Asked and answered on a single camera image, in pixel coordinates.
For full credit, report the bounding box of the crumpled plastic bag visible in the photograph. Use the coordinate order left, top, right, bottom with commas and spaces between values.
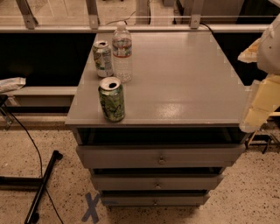
0, 77, 25, 93

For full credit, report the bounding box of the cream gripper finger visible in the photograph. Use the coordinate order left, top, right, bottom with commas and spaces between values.
239, 74, 280, 133
237, 38, 261, 63

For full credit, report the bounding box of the black floor cable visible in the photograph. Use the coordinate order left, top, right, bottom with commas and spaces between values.
4, 108, 65, 224

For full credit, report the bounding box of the grey drawer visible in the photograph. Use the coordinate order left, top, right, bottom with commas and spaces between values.
76, 144, 245, 169
101, 193, 210, 207
91, 175, 223, 191

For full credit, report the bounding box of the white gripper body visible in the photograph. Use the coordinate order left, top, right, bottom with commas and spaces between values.
257, 14, 280, 75

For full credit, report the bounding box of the bottom grey drawer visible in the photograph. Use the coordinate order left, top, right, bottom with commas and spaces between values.
101, 193, 210, 207

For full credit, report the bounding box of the dark green soda can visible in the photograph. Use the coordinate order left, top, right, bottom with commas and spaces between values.
98, 77, 125, 123

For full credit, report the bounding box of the clear plastic water bottle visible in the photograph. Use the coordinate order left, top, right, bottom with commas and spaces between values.
112, 21, 132, 83

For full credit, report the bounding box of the blue tape cross mark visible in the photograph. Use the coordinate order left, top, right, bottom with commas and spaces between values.
81, 192, 100, 224

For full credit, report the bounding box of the black metal stand base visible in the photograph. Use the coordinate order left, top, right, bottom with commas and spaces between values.
0, 150, 63, 224

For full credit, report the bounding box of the metal railing frame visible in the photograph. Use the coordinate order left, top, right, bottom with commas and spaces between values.
0, 0, 280, 32

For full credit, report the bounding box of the white green soda can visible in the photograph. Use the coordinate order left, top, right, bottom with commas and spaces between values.
93, 40, 114, 78

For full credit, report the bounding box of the black cable behind table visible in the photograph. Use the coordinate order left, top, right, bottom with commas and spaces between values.
173, 17, 215, 33

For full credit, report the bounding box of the top grey drawer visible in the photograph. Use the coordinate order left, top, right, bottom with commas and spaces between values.
76, 144, 245, 169

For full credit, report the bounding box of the grey drawer cabinet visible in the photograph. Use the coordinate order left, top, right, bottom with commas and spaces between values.
66, 32, 249, 200

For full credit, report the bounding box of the middle grey drawer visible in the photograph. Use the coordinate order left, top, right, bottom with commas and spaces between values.
91, 175, 223, 191

